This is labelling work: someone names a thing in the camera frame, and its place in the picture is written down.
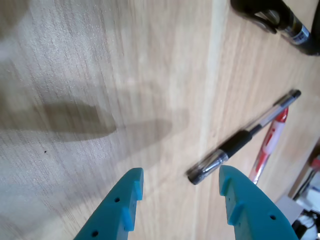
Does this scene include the black retractable pen silver label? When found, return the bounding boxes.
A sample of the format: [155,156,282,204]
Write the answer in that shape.
[229,0,320,56]

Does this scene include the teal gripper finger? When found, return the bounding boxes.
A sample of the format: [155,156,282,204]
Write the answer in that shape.
[73,167,145,240]
[218,164,300,240]

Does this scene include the clear capped black pen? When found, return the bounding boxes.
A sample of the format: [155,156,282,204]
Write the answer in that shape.
[186,89,302,186]

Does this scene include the red gel pen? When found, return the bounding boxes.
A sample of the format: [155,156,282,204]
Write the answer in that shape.
[249,106,290,186]

